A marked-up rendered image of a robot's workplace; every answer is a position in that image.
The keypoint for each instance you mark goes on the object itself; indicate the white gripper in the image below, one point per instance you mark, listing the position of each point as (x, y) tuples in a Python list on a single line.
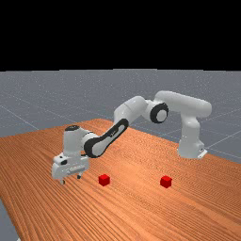
[(70, 166)]

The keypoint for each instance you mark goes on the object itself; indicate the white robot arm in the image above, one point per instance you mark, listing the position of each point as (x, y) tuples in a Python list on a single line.
[(188, 108)]

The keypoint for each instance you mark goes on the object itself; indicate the red cube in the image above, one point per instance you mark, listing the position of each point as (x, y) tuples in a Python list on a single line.
[(166, 181), (104, 179)]

